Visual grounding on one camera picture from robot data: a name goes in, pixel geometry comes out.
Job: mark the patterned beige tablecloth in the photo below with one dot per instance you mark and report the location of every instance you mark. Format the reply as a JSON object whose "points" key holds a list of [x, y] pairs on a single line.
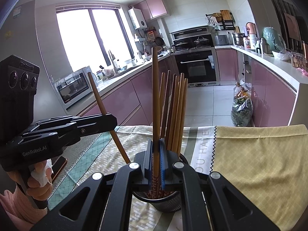
{"points": [[104, 202]]}

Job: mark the black built-in oven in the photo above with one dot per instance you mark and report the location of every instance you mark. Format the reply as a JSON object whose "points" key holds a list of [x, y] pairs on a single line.
{"points": [[200, 66]]}

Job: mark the bamboo chopstick five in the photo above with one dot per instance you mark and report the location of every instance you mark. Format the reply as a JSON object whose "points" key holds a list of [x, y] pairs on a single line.
{"points": [[178, 118]]}

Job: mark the bag of vegetables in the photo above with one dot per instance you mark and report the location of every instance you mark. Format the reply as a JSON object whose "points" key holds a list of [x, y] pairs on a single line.
{"points": [[242, 106]]}

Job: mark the bamboo chopstick eight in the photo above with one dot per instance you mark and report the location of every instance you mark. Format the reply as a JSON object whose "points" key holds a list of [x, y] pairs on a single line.
{"points": [[156, 123]]}

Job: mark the yellow cloth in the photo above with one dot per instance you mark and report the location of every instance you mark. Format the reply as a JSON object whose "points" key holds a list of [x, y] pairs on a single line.
{"points": [[269, 166]]}

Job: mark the kitchen window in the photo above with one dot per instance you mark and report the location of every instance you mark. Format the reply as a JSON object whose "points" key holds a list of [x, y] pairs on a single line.
{"points": [[97, 37]]}

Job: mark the bamboo chopstick six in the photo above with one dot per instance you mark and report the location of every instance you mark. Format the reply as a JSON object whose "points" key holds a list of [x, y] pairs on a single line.
{"points": [[182, 117]]}

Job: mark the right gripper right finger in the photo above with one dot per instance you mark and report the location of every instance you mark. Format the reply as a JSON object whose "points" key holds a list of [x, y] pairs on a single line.
{"points": [[209, 201]]}

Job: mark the bamboo chopstick two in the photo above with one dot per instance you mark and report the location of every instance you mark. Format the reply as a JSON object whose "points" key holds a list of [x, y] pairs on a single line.
{"points": [[165, 105]]}

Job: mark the bamboo chopstick three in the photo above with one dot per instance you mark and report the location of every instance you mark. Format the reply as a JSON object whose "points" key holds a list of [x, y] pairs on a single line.
{"points": [[170, 112]]}

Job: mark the person's left hand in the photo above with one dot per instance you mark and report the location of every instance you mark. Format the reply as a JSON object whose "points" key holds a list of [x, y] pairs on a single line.
{"points": [[39, 184]]}

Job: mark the steel stock pot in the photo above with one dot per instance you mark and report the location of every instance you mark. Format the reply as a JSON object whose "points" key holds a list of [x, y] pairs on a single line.
{"points": [[238, 39]]}

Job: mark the bamboo chopstick seven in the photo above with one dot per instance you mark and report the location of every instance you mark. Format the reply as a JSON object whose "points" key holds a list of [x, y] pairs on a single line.
{"points": [[108, 120]]}

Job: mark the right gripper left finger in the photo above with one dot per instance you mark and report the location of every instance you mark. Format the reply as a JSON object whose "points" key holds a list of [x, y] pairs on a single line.
{"points": [[102, 202]]}

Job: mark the bamboo chopstick four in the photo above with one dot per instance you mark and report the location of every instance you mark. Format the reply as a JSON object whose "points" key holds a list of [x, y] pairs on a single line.
{"points": [[174, 115]]}

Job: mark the smartphone with orange case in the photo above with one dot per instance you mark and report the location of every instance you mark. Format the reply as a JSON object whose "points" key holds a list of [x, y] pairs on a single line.
{"points": [[58, 166]]}

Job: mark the white water heater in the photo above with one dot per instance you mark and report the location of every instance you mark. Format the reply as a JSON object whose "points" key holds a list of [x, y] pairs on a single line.
{"points": [[137, 18]]}

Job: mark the bamboo chopstick one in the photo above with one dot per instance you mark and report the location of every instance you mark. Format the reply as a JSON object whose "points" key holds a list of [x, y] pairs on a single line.
{"points": [[162, 94]]}

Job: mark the wall utensil rack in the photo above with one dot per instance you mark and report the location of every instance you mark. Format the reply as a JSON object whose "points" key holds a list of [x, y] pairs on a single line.
{"points": [[222, 20]]}

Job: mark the white microwave oven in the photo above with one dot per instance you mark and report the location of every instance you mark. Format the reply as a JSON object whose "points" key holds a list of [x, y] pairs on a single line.
{"points": [[74, 87]]}

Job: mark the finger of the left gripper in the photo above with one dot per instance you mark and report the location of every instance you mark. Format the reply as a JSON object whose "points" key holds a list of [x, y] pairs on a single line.
{"points": [[55, 121], [92, 124]]}

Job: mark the pink lower cabinets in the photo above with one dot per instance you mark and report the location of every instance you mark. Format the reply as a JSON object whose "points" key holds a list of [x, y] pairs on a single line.
{"points": [[275, 86]]}

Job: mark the pink upper cabinet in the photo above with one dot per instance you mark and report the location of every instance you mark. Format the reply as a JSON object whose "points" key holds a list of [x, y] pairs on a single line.
{"points": [[152, 9]]}

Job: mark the black mesh utensil cup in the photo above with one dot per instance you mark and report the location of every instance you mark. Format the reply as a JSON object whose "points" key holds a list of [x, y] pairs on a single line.
{"points": [[160, 192]]}

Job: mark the pink sleeve forearm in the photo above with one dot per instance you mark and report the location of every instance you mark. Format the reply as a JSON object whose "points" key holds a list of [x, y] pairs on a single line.
{"points": [[17, 212]]}

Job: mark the grey refrigerator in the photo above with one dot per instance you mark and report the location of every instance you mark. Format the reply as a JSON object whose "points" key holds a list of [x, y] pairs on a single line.
{"points": [[19, 37]]}

